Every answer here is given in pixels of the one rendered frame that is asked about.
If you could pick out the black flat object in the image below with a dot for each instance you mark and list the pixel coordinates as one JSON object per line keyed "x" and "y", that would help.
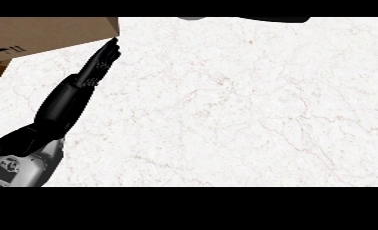
{"x": 276, "y": 19}

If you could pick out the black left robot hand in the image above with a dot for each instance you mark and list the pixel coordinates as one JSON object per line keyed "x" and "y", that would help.
{"x": 64, "y": 104}

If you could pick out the grey round object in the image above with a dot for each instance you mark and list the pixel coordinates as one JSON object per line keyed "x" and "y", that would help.
{"x": 191, "y": 18}

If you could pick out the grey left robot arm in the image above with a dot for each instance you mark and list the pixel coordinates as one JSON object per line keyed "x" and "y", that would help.
{"x": 35, "y": 169}

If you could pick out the brown cardboard box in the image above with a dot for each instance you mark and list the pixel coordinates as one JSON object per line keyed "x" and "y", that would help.
{"x": 47, "y": 34}

